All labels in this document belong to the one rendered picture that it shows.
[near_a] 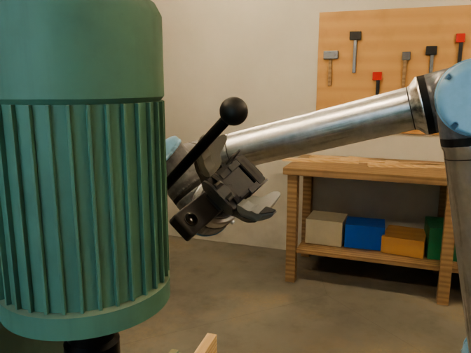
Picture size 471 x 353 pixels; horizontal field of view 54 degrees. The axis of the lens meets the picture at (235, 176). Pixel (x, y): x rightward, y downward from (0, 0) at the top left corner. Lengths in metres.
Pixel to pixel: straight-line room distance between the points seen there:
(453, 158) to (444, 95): 0.11
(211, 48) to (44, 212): 3.66
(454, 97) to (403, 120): 0.18
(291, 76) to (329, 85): 0.32
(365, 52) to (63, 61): 3.38
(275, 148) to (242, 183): 0.25
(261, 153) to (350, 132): 0.19
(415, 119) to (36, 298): 0.73
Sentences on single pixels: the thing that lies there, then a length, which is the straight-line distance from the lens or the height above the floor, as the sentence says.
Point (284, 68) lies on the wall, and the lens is 3.83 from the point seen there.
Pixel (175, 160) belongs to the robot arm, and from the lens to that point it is 0.93.
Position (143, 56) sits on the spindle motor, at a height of 1.45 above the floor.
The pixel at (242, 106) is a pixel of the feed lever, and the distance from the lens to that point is 0.55.
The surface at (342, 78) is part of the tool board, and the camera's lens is 3.72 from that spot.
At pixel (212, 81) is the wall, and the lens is 4.03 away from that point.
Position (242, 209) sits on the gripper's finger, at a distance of 0.71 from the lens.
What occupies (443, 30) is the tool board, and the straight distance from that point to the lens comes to 3.71.
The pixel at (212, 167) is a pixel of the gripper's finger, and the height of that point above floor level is 1.30.
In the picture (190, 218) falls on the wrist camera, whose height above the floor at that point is 1.22.
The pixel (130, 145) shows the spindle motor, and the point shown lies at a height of 1.37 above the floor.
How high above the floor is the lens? 1.43
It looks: 12 degrees down
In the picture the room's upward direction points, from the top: straight up
